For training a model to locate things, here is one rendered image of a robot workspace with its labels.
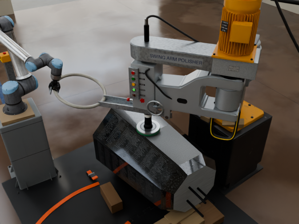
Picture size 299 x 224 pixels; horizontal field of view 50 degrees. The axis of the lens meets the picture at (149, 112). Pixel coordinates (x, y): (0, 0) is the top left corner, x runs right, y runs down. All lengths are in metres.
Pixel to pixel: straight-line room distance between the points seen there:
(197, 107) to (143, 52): 0.60
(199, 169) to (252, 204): 1.03
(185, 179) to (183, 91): 0.71
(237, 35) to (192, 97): 0.62
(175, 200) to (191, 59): 1.16
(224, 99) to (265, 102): 2.68
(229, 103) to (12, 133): 2.03
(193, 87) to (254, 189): 1.64
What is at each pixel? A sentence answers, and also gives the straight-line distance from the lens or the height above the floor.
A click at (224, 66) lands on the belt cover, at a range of 2.30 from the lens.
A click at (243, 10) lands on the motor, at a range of 2.17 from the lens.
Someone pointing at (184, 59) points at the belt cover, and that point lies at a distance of 2.36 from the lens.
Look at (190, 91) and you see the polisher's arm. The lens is 2.48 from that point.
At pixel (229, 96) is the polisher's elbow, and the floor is 1.40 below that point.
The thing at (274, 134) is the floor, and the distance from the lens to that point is 4.50.
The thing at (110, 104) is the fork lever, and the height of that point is 1.08.
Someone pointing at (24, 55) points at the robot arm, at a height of 1.53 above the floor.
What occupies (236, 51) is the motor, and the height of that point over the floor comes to 1.76.
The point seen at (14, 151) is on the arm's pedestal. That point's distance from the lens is 3.47.
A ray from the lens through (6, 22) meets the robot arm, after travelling 3.23.
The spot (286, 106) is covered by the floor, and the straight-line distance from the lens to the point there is 5.12.
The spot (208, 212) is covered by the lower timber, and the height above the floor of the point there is 0.10.
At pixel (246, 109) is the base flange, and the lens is 3.45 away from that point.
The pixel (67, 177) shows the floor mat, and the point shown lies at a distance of 3.79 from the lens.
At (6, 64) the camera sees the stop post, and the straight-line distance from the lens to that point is 4.18.
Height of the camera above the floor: 2.68
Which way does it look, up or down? 35 degrees down
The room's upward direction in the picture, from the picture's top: 1 degrees counter-clockwise
